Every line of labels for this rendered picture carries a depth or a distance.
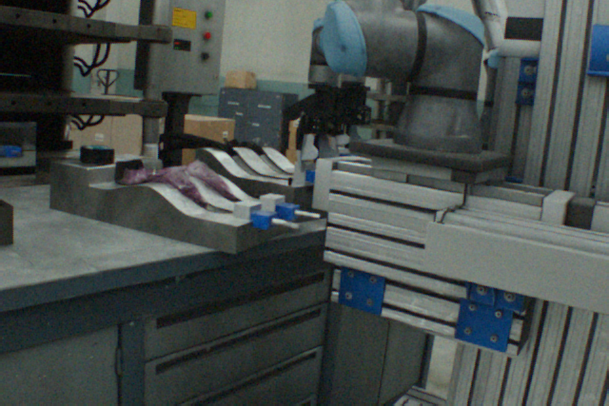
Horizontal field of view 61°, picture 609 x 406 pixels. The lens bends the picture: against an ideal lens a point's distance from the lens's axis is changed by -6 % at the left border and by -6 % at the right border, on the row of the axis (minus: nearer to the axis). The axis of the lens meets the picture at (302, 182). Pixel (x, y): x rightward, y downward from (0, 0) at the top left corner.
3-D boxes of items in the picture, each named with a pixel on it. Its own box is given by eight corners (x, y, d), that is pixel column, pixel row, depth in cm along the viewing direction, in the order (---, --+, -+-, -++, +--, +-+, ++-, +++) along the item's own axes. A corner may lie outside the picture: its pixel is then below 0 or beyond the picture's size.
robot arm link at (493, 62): (481, 100, 129) (488, 43, 127) (484, 101, 142) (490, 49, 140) (532, 106, 125) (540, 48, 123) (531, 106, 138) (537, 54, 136)
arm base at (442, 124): (490, 152, 95) (498, 96, 94) (466, 155, 83) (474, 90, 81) (412, 141, 103) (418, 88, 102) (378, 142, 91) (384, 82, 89)
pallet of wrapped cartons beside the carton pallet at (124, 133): (185, 192, 567) (191, 103, 552) (133, 203, 495) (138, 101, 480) (102, 176, 617) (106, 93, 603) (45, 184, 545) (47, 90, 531)
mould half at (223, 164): (354, 213, 150) (360, 164, 148) (290, 224, 131) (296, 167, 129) (231, 182, 182) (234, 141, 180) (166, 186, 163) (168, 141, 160)
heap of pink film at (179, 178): (243, 198, 127) (245, 164, 125) (199, 209, 111) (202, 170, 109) (153, 181, 137) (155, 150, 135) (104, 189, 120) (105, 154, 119)
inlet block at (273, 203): (323, 227, 118) (324, 203, 118) (313, 232, 114) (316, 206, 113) (268, 217, 123) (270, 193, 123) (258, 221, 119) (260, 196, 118)
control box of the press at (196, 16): (206, 347, 234) (232, -5, 211) (147, 367, 211) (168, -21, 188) (176, 329, 248) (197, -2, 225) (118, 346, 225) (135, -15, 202)
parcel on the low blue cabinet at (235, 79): (256, 89, 878) (258, 72, 873) (244, 88, 849) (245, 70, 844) (235, 87, 898) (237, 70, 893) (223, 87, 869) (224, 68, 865)
